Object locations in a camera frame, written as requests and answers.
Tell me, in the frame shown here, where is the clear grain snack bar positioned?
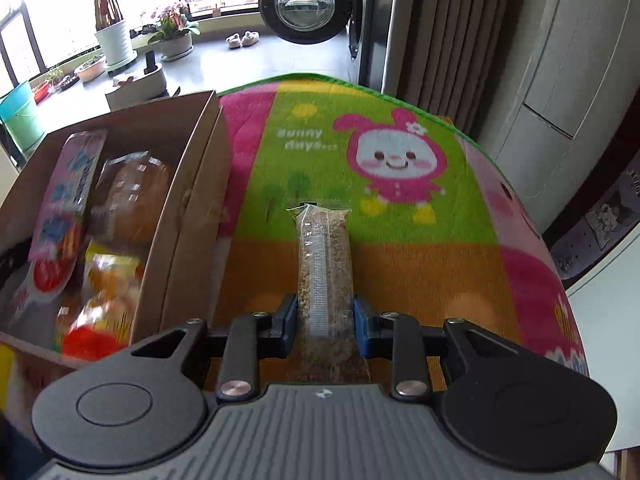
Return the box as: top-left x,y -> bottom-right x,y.
288,204 -> 370,384

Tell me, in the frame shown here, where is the red yellow snack bag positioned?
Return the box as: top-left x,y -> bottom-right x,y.
53,242 -> 144,361

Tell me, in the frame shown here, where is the pink blue snack packet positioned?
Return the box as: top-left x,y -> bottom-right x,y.
6,130 -> 107,324

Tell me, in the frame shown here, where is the colourful cartoon play mat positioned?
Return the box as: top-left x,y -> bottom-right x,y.
0,72 -> 591,411

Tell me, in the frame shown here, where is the clear wrapped bread pack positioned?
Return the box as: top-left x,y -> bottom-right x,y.
89,151 -> 172,247

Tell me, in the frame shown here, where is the brown cardboard box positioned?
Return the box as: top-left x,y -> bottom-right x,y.
1,92 -> 231,370

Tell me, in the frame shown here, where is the white slippers pair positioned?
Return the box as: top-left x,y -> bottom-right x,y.
226,30 -> 260,50

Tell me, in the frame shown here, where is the pink flower pot plant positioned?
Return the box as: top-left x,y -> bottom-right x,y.
146,0 -> 200,62

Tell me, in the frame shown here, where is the low bowl planter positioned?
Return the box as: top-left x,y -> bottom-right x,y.
74,55 -> 106,84

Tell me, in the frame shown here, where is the teal plastic bucket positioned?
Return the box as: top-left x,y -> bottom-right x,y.
0,81 -> 46,159

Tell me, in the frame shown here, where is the grey curtain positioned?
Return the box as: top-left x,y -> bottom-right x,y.
382,0 -> 508,131

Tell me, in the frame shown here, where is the white air conditioner cabinet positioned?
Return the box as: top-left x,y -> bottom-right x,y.
470,0 -> 639,232

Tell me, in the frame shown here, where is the round washing machine door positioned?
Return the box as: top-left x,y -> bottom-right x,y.
259,0 -> 354,44

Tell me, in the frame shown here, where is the tall plant white pot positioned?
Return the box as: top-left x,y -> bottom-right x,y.
93,0 -> 137,73

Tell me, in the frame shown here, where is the black washing machine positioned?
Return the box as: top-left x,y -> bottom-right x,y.
346,0 -> 394,91

